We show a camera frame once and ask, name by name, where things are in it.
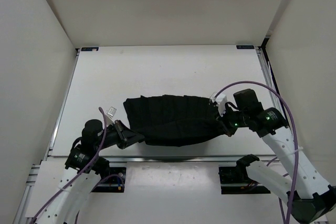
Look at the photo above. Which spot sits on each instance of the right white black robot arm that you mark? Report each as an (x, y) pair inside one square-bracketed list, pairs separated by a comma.
[(307, 194)]

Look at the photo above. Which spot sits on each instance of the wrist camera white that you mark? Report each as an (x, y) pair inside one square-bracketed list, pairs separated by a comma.
[(219, 102), (110, 113)]

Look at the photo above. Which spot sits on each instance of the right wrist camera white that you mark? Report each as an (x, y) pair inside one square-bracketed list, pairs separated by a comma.
[(219, 102)]

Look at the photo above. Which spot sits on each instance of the aluminium frame rail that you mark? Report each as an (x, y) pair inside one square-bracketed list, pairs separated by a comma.
[(163, 184)]

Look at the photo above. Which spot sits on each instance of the blue corner label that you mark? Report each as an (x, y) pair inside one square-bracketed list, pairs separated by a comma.
[(245, 47), (89, 48)]

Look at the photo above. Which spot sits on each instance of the left blue corner label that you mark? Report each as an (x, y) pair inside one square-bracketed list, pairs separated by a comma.
[(89, 48)]

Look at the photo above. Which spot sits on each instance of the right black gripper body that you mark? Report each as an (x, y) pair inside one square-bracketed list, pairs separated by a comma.
[(234, 119)]

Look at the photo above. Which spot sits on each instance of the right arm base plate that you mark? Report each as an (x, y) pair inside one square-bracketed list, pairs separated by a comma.
[(233, 183)]

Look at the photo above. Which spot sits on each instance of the right blue corner label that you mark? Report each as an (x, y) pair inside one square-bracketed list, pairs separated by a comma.
[(245, 47)]

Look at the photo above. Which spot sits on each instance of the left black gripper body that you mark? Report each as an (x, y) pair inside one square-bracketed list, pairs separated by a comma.
[(115, 135)]

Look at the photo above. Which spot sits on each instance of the black pleated skirt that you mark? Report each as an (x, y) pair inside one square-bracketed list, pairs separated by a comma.
[(171, 120)]

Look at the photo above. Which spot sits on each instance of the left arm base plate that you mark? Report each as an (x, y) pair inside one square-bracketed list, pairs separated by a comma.
[(111, 180)]

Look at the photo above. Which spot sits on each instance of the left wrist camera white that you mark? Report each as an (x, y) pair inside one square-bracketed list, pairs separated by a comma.
[(110, 113)]

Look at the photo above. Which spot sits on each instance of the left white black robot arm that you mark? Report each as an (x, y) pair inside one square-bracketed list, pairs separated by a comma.
[(85, 170)]

